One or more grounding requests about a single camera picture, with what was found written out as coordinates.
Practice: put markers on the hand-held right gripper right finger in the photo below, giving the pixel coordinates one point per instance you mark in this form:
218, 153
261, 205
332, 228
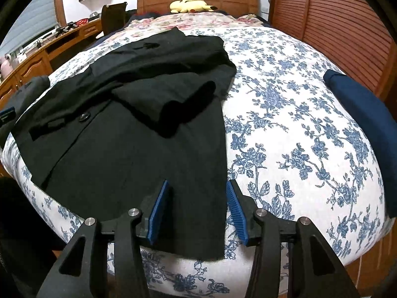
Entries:
237, 214

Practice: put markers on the grey box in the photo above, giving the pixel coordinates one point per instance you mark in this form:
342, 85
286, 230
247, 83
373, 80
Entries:
95, 15

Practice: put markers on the navy blue folded cloth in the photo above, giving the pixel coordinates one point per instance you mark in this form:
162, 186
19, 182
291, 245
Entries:
366, 115

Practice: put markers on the black buttoned coat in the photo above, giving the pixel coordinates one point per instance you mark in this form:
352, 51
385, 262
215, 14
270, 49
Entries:
124, 161

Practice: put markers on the person's dark clothing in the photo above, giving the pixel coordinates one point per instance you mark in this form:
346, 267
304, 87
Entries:
24, 239

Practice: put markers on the white tissue box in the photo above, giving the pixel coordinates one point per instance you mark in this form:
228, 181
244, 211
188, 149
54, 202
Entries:
21, 59

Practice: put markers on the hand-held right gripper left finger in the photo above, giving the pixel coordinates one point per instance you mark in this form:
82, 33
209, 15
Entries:
156, 214

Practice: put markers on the dark wooden chair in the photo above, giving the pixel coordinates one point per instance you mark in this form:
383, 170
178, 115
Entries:
113, 18

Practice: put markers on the pink thermos jug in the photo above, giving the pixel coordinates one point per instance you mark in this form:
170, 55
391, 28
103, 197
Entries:
6, 66

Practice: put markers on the grey window blind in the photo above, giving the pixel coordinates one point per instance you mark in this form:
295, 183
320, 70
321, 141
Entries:
31, 28

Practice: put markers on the wooden window frame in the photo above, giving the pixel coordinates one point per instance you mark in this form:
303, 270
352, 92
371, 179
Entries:
59, 6

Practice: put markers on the pink floral blanket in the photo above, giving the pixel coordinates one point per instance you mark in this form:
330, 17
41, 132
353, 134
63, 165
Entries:
198, 20

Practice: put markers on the blue floral bedsheet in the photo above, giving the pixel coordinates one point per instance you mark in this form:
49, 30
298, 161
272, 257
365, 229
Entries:
294, 115

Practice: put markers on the yellow plush toy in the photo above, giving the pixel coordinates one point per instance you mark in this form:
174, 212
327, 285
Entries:
189, 4

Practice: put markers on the red basket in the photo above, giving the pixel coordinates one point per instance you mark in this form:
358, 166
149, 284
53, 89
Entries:
82, 22

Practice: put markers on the black stand device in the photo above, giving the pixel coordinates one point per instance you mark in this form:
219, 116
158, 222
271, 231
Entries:
65, 28

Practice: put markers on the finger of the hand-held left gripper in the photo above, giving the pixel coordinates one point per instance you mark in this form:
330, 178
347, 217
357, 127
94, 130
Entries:
6, 115

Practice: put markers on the wooden louvered wardrobe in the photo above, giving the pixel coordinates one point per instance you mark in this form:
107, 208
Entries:
335, 21

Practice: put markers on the wooden desk with cabinets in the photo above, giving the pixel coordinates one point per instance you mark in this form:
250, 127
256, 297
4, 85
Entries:
31, 65

